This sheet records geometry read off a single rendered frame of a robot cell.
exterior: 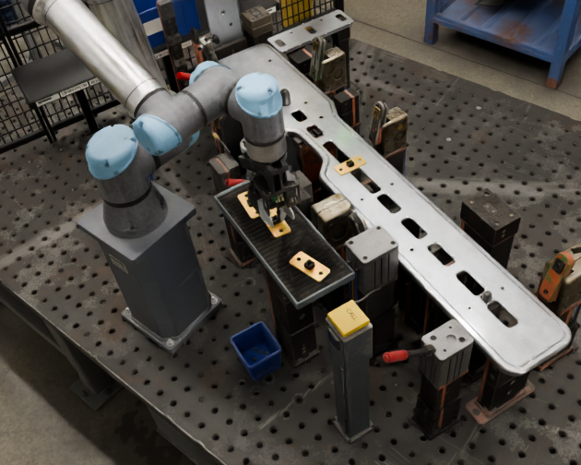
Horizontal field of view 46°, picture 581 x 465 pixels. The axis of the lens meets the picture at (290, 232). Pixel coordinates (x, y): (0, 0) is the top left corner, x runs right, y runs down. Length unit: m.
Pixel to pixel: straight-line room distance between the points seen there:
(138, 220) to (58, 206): 0.82
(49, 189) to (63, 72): 0.40
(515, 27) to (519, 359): 2.70
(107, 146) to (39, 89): 0.83
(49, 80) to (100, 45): 1.08
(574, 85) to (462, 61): 0.59
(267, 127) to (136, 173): 0.43
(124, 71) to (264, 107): 0.25
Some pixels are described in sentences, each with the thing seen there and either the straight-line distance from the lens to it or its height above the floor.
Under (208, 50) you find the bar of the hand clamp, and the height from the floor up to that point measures 1.19.
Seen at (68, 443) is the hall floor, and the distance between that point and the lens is 2.69.
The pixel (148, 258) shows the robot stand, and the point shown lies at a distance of 1.63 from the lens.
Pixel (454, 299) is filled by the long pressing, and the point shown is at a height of 1.00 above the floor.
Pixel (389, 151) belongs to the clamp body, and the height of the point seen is 0.94.
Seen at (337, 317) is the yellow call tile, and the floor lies 1.16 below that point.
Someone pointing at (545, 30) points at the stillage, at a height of 0.16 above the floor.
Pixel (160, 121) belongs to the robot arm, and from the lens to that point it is 1.19.
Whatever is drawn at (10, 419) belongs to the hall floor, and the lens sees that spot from 2.83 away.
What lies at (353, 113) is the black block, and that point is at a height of 0.93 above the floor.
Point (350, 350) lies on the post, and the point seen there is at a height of 1.10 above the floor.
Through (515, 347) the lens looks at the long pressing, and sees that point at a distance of 1.51.
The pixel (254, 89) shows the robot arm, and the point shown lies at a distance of 1.17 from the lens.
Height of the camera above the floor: 2.26
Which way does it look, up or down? 48 degrees down
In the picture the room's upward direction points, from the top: 8 degrees counter-clockwise
